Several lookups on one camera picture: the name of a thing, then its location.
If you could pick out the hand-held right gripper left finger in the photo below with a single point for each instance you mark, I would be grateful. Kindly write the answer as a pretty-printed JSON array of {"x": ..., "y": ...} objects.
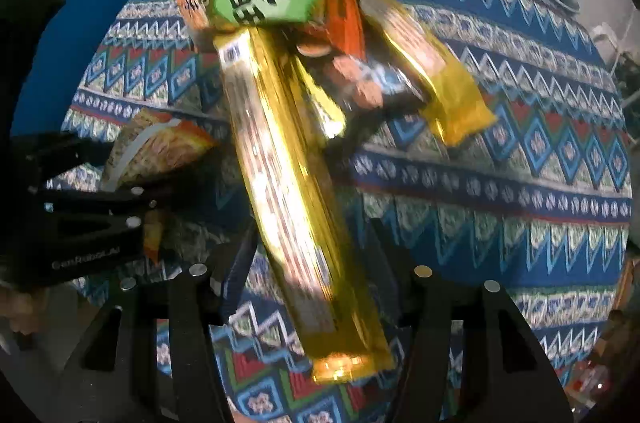
[{"x": 239, "y": 265}]

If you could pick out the patterned blue blanket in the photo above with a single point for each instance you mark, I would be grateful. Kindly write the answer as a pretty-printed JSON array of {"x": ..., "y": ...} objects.
[{"x": 500, "y": 183}]

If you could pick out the pale orange snack packet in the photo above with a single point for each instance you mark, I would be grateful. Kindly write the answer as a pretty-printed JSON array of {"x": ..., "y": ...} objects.
[{"x": 155, "y": 148}]

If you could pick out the dark biscuit packet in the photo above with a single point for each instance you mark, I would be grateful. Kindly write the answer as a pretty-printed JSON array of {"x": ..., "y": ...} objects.
[{"x": 370, "y": 93}]

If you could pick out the long gold snack packet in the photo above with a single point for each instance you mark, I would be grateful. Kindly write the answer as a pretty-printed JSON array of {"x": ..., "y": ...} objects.
[
  {"x": 440, "y": 73},
  {"x": 295, "y": 213}
]

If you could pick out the blue cardboard box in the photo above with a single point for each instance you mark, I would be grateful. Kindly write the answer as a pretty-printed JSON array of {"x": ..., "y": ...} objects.
[{"x": 75, "y": 33}]

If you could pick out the person's left hand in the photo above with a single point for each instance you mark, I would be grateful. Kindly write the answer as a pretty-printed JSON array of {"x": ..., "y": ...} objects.
[{"x": 17, "y": 310}]

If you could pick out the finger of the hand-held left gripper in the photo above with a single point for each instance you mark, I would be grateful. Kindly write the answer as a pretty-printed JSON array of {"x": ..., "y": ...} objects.
[
  {"x": 65, "y": 158},
  {"x": 110, "y": 203}
]

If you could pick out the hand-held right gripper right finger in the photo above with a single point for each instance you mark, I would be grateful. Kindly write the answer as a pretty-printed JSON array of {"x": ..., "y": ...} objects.
[{"x": 425, "y": 300}]

